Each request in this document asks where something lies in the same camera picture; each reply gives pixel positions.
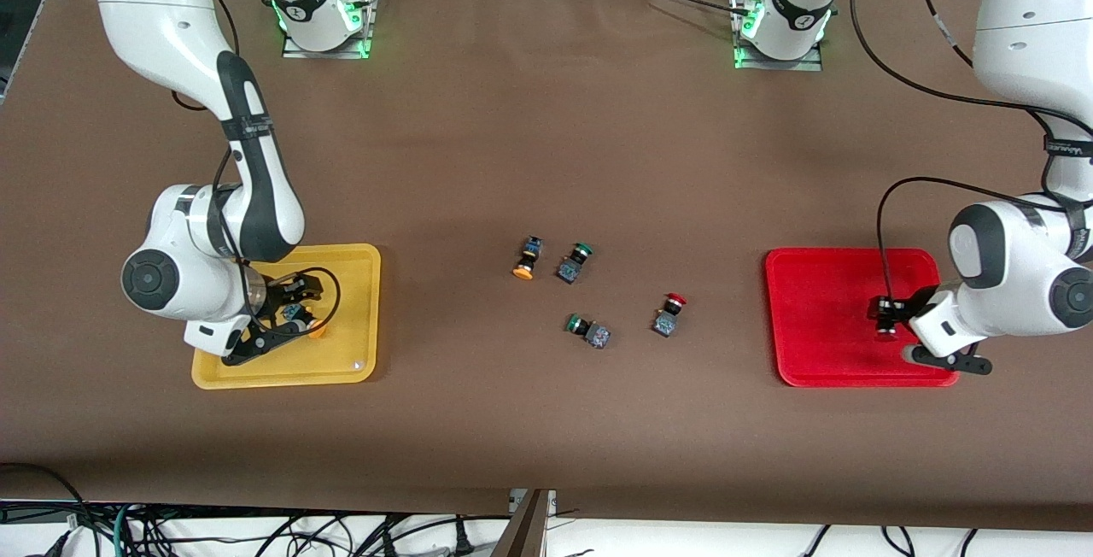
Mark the yellow push button switch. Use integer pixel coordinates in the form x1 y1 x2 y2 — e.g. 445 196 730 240
284 302 329 341
512 236 545 281

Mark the yellow plastic tray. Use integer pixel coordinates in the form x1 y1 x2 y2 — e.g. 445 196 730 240
191 243 383 390

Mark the red plastic tray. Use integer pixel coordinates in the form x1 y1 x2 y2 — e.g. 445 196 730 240
764 247 961 389

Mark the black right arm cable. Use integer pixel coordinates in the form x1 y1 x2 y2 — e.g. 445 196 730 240
171 0 342 336

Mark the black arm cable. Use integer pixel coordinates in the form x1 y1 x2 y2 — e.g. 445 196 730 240
852 0 1093 302
171 0 342 336

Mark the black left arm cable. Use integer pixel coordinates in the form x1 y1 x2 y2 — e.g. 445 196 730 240
852 0 1093 302

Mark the teal floor cable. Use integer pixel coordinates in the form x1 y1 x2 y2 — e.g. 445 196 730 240
109 501 142 557

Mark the black floor cable loop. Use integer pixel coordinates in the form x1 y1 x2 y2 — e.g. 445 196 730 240
0 461 86 541

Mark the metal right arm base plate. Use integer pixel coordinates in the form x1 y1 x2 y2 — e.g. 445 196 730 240
282 0 377 60

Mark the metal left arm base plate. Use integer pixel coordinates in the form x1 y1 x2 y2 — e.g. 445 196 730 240
733 0 825 73

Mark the green push button switch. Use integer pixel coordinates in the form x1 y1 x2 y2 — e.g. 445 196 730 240
555 242 595 285
564 313 612 350

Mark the white frame bracket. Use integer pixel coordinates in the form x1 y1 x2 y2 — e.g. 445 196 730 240
510 489 558 517

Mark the aluminium frame post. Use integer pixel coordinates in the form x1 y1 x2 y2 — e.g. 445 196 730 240
491 489 552 557

